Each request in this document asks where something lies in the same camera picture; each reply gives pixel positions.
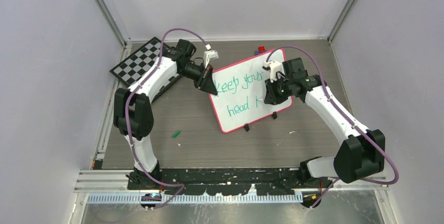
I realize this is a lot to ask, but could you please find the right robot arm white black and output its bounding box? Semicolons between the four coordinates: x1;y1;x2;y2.
262;58;385;188

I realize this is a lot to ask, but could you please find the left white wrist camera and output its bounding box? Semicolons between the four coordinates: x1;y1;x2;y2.
203;50;218;67

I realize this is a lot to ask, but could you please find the blue red toy figure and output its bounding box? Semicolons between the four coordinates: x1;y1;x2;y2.
254;46;266;55

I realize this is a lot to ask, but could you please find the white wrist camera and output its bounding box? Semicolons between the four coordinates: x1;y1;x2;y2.
203;50;218;67
262;60;282;83

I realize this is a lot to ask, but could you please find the slotted grey cable duct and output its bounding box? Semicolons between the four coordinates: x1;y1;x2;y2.
86;192;303;204

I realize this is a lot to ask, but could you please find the purple cable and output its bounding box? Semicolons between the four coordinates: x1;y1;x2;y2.
125;28;212;210
265;46;399;210

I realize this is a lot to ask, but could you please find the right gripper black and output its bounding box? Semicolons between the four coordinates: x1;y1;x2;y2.
265;74;294;105

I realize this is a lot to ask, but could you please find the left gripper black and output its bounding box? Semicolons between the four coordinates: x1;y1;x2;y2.
179;63;218;96

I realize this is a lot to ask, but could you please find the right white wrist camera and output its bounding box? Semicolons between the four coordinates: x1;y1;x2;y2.
262;60;282;83

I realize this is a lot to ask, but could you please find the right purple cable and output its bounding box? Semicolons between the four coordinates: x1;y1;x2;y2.
265;46;399;210

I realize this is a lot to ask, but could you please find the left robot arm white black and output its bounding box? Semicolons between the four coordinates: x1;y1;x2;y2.
113;39;218;189

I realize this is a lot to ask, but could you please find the green marker cap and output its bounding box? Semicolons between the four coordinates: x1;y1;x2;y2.
172;130;181;138

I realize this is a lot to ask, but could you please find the whiteboard with red frame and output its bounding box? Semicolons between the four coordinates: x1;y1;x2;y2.
209;51;293;133

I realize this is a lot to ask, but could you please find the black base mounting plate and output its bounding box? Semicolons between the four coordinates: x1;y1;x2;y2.
127;168;331;196

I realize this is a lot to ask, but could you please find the black and white chessboard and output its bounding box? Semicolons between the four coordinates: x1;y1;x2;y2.
110;37;181;102

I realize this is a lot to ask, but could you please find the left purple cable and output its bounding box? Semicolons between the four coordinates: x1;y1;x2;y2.
125;28;212;210

